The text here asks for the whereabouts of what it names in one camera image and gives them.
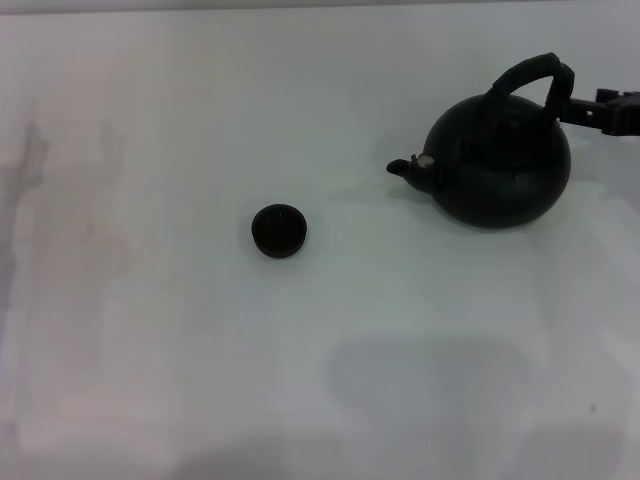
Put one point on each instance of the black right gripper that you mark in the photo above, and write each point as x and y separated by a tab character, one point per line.
627	116

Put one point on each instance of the dark brown small teacup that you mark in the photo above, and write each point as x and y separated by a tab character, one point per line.
279	231

